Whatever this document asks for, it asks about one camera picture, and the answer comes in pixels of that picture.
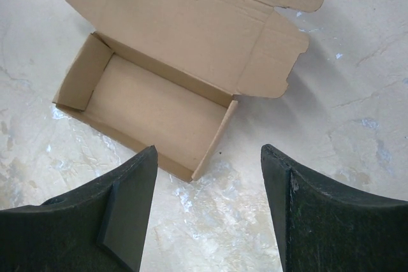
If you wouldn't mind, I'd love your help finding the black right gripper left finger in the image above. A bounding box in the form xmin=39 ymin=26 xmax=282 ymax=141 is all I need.
xmin=1 ymin=146 xmax=158 ymax=271

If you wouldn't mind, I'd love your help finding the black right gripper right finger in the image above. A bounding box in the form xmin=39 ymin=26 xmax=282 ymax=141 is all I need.
xmin=261 ymin=145 xmax=407 ymax=271

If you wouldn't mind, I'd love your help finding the cardboard box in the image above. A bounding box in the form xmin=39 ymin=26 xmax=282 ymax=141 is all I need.
xmin=54 ymin=0 xmax=324 ymax=182

